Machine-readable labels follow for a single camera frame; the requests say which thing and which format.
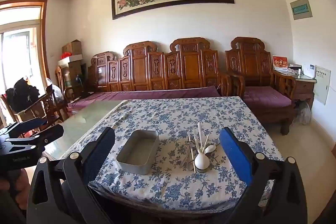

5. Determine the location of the large cardboard carton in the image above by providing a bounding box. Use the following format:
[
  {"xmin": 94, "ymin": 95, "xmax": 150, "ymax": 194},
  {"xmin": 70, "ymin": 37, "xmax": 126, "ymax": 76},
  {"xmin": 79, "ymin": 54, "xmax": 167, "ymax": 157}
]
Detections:
[{"xmin": 61, "ymin": 61, "xmax": 85, "ymax": 88}]

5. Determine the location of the large white spoon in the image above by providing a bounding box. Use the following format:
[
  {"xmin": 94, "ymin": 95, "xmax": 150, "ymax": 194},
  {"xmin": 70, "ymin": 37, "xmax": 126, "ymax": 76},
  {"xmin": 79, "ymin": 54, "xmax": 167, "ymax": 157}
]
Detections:
[{"xmin": 194, "ymin": 122, "xmax": 210, "ymax": 171}]

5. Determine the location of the purple armchair cushion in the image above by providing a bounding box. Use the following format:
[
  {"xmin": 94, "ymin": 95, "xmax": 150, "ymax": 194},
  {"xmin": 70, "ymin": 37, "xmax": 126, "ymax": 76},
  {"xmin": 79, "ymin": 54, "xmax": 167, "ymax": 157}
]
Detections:
[{"xmin": 243, "ymin": 86, "xmax": 293, "ymax": 109}]

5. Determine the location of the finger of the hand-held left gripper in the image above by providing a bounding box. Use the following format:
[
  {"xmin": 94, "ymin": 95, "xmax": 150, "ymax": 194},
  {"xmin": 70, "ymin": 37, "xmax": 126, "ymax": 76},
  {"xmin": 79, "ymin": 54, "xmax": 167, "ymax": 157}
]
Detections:
[
  {"xmin": 0, "ymin": 118, "xmax": 48, "ymax": 137},
  {"xmin": 5, "ymin": 124, "xmax": 65, "ymax": 151}
]

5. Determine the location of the black desk lamp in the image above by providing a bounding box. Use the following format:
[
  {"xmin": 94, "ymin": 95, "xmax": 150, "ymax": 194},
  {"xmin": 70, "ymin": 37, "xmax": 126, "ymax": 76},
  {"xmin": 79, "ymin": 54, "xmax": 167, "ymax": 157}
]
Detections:
[{"xmin": 76, "ymin": 74, "xmax": 89, "ymax": 98}]

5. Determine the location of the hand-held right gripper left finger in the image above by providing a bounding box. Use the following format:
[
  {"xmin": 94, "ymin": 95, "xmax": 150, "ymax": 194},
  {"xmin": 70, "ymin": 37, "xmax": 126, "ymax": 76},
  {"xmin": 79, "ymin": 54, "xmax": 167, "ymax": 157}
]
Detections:
[{"xmin": 26, "ymin": 126, "xmax": 116, "ymax": 224}]

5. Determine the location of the brown cardboard box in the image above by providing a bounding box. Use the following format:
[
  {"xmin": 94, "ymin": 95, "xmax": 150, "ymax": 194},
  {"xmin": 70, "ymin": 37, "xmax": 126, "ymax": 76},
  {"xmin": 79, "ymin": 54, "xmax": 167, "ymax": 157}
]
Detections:
[{"xmin": 62, "ymin": 40, "xmax": 82, "ymax": 56}]

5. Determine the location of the blue floral tablecloth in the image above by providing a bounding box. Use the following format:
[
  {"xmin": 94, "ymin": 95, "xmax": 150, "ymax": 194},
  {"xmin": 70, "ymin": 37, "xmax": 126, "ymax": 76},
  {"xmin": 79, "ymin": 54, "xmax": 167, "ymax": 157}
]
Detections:
[{"xmin": 62, "ymin": 96, "xmax": 285, "ymax": 211}]

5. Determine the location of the grey wall panel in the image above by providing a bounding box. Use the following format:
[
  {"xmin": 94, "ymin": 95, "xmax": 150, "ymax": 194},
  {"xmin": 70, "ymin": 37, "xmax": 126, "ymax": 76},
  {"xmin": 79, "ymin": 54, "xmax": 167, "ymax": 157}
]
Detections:
[{"xmin": 290, "ymin": 0, "xmax": 313, "ymax": 20}]

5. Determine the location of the white desk device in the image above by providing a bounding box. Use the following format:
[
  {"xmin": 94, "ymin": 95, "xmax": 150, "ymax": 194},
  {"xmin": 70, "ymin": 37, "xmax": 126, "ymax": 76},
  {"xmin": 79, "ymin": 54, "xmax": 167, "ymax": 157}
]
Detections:
[{"xmin": 301, "ymin": 63, "xmax": 316, "ymax": 79}]

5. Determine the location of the black bag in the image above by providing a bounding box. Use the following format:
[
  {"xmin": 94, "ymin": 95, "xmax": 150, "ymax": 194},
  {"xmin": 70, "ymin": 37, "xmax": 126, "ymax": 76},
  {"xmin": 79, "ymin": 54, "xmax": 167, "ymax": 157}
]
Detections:
[{"xmin": 5, "ymin": 78, "xmax": 40, "ymax": 113}]

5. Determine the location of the wooden side table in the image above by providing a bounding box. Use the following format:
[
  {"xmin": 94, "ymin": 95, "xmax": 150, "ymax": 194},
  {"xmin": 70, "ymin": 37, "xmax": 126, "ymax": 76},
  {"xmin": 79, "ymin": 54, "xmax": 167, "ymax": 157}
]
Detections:
[{"xmin": 273, "ymin": 69, "xmax": 317, "ymax": 109}]

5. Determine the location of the carved wooden armchair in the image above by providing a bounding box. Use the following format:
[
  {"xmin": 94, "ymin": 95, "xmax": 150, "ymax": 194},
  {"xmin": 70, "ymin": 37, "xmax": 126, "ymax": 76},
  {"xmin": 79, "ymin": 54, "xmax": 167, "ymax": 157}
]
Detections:
[{"xmin": 225, "ymin": 37, "xmax": 297, "ymax": 135}]

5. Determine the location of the wooden armchair with cartons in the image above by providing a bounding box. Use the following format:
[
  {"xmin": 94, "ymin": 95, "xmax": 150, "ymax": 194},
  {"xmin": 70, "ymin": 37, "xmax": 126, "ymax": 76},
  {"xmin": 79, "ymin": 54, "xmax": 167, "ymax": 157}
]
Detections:
[{"xmin": 55, "ymin": 66, "xmax": 88, "ymax": 102}]

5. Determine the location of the wooden framed glass door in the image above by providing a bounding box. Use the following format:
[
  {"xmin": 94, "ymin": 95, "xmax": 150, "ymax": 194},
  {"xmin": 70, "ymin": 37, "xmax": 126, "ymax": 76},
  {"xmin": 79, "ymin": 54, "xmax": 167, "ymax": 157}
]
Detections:
[{"xmin": 0, "ymin": 0, "xmax": 50, "ymax": 128}]

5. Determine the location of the white wall cabinet door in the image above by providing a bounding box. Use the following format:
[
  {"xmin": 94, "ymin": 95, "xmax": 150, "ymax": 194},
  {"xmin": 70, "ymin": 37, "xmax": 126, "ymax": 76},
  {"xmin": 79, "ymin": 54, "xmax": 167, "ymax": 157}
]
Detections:
[{"xmin": 314, "ymin": 65, "xmax": 331, "ymax": 105}]

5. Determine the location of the wooden dining chair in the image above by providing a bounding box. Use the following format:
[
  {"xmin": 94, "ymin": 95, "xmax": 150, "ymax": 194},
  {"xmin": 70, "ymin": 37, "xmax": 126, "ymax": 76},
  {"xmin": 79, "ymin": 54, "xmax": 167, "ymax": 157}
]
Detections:
[{"xmin": 0, "ymin": 85, "xmax": 69, "ymax": 133}]

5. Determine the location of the grey metal utensil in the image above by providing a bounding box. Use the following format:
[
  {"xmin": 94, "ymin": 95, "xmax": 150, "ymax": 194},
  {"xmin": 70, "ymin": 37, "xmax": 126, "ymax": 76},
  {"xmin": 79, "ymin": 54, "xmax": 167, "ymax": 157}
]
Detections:
[{"xmin": 183, "ymin": 142, "xmax": 195, "ymax": 170}]

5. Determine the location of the carved wooden sofa bench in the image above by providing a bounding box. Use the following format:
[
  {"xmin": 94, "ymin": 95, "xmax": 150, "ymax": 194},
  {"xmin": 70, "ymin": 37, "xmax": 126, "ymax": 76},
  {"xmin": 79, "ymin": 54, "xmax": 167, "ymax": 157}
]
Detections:
[{"xmin": 87, "ymin": 37, "xmax": 233, "ymax": 98}]

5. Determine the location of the red desk calendar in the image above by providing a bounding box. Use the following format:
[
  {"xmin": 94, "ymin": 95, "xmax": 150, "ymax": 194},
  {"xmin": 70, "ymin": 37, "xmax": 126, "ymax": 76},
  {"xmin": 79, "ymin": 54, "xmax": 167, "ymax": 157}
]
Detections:
[{"xmin": 272, "ymin": 55, "xmax": 289, "ymax": 71}]

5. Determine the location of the grey metal tray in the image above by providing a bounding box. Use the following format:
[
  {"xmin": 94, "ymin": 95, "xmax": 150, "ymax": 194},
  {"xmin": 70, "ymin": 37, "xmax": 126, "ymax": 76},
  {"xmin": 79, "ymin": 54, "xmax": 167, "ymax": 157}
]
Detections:
[{"xmin": 116, "ymin": 130, "xmax": 160, "ymax": 175}]

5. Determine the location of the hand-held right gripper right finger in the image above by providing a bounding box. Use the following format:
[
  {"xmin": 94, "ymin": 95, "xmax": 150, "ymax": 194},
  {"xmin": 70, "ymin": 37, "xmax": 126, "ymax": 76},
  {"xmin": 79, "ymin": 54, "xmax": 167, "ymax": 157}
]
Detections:
[{"xmin": 219, "ymin": 127, "xmax": 307, "ymax": 224}]

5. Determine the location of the person's left hand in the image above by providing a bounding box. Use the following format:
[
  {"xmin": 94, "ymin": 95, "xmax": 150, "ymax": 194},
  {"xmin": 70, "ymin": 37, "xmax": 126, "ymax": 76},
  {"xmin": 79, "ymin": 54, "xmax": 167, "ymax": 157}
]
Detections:
[{"xmin": 0, "ymin": 168, "xmax": 30, "ymax": 203}]

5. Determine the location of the purple sofa cushion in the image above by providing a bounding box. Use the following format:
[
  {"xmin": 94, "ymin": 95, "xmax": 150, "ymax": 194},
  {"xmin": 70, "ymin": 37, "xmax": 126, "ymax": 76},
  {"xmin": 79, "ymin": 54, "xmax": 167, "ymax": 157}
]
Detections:
[{"xmin": 67, "ymin": 86, "xmax": 221, "ymax": 111}]

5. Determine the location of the white plastic bag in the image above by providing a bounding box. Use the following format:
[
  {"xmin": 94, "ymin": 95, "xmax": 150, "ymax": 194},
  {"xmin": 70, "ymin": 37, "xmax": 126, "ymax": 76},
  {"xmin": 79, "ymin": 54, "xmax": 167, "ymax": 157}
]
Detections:
[{"xmin": 46, "ymin": 78, "xmax": 65, "ymax": 104}]

